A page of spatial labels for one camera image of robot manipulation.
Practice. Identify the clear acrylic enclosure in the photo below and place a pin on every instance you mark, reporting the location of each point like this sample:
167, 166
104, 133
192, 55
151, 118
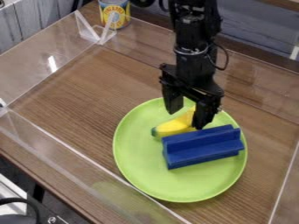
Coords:
68, 89

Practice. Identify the green round plate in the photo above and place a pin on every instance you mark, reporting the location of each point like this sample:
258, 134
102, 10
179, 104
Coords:
138, 153

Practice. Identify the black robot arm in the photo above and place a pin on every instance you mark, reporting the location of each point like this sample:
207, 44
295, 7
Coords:
196, 25

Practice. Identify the yellow toy banana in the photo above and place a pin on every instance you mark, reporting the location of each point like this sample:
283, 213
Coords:
178, 125

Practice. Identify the blue plastic block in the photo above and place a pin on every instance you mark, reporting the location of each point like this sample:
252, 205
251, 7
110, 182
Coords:
202, 146

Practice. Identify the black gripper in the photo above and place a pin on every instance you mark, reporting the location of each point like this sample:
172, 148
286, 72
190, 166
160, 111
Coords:
188, 79

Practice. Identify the black device with knob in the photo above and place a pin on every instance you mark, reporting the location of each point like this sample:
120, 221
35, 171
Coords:
27, 213

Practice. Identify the yellow labelled tin can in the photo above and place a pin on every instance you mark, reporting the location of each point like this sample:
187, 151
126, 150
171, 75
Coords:
116, 9

